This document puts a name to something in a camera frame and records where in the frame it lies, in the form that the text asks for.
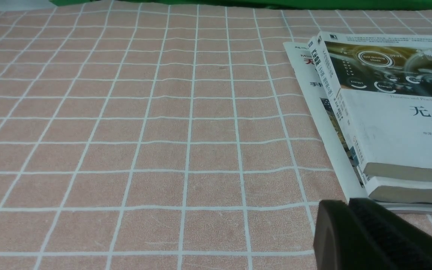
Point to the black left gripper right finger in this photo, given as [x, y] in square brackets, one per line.
[403, 245]

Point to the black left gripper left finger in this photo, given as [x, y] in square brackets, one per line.
[341, 243]

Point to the middle white book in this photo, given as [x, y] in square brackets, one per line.
[351, 150]

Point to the top white self-driving book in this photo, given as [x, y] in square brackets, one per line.
[396, 112]

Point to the bottom thin white magazine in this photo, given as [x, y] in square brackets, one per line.
[394, 194]

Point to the pink checkered tablecloth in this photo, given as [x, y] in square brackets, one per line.
[143, 136]

